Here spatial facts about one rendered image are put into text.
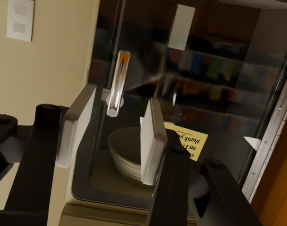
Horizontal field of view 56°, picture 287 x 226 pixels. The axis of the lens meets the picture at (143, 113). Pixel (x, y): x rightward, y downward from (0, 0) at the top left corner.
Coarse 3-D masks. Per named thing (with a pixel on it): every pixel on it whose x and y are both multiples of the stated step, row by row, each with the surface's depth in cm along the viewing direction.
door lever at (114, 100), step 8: (120, 56) 34; (128, 56) 34; (120, 64) 34; (128, 64) 34; (120, 72) 34; (120, 80) 35; (112, 88) 35; (120, 88) 35; (112, 96) 35; (120, 96) 35; (112, 104) 36; (120, 104) 41; (112, 112) 36
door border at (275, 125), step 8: (280, 96) 41; (280, 104) 42; (280, 112) 42; (272, 120) 43; (280, 120) 43; (272, 128) 43; (280, 128) 43; (264, 136) 43; (272, 136) 44; (264, 144) 44; (256, 152) 44; (264, 152) 44; (272, 152) 44; (256, 160) 45; (264, 160) 45; (256, 168) 45; (248, 176) 46; (256, 176) 46; (248, 184) 47; (256, 184) 46; (248, 192) 47
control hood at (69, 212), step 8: (64, 208) 47; (72, 208) 47; (80, 208) 48; (88, 208) 48; (64, 216) 46; (72, 216) 46; (80, 216) 46; (88, 216) 47; (96, 216) 47; (104, 216) 47; (112, 216) 48; (120, 216) 48; (128, 216) 49; (136, 216) 49; (64, 224) 45; (72, 224) 46; (80, 224) 46; (88, 224) 46; (96, 224) 46; (104, 224) 46; (112, 224) 47; (120, 224) 47; (128, 224) 47; (136, 224) 47; (144, 224) 48; (192, 224) 50
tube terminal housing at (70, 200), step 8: (96, 0) 37; (96, 8) 37; (96, 16) 38; (88, 48) 39; (88, 56) 40; (88, 64) 40; (72, 160) 45; (72, 168) 46; (72, 176) 46; (72, 200) 48; (80, 200) 48; (96, 208) 49; (104, 208) 49; (112, 208) 49; (120, 208) 49; (128, 208) 49; (144, 216) 50
